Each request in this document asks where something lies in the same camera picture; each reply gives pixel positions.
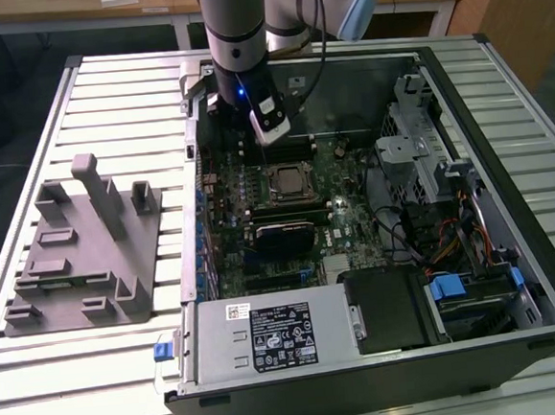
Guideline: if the metal socket cover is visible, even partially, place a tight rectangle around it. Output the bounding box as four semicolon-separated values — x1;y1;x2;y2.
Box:
266;161;317;203

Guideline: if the silver CPU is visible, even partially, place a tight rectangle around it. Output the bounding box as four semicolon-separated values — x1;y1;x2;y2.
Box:
276;165;307;194

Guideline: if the CPU socket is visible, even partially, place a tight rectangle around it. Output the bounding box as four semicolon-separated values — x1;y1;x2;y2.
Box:
265;159;319;207

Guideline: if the black RAM slot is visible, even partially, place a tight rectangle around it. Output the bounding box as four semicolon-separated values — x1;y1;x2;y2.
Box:
245;200;333;215
247;215;334;230
246;210;333;224
237;134;315;148
246;205;333;219
237;139;316;153
238;145;316;158
238;150;317;166

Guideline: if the green motherboard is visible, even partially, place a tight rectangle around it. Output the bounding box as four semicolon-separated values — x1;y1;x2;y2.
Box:
195;128;400;301

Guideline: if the black graphics card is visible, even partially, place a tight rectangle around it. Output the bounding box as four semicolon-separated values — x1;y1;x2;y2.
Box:
252;219;320;261

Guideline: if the metal drive cage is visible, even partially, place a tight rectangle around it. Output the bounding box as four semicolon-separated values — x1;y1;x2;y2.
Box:
370;71;456;210

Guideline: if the black expansion slot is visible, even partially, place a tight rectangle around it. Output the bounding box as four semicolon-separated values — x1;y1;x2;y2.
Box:
242;271;301;293

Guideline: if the silver chipset heatsink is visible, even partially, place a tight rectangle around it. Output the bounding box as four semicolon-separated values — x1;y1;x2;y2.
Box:
320;253;355;278

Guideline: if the wooden desk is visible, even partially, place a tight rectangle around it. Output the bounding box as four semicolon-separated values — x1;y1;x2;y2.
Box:
0;0;468;67

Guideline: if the green RAM stick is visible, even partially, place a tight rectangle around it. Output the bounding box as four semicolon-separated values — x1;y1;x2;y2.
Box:
33;273;112;291

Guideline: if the grey power supply unit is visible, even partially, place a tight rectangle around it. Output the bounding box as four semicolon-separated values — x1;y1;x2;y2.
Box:
188;285;368;383

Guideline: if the black plastic shroud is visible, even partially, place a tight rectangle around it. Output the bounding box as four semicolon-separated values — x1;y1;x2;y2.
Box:
335;261;439;358

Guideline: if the blue latch clip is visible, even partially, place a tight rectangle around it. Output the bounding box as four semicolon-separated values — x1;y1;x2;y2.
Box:
151;339;174;363

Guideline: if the grey parts rack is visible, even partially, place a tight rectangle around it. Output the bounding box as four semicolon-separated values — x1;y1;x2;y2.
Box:
0;147;173;339

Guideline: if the hard disk in blue carrier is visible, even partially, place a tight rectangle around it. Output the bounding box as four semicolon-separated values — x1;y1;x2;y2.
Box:
425;266;532;345

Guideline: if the wooden cabinet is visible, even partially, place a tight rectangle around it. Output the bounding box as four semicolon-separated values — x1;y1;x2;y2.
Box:
446;0;555;102

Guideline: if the black open PC case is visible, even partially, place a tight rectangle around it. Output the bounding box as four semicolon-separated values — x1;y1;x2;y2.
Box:
135;26;555;415

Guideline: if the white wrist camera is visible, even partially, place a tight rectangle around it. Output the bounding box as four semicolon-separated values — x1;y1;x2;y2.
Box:
246;89;293;147

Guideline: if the brown cable sleeve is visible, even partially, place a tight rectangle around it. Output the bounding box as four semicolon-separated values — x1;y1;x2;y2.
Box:
271;40;314;58

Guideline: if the black camera cable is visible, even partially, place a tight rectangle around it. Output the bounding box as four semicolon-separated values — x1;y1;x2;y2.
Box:
280;0;335;116

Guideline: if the black internal cable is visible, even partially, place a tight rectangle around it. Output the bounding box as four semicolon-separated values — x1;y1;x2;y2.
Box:
363;150;430;268

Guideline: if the yellow power wire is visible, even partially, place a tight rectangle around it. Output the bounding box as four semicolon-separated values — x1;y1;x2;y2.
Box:
422;216;469;267

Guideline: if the orange wire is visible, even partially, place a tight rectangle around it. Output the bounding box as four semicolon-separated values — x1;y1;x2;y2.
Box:
480;226;499;269

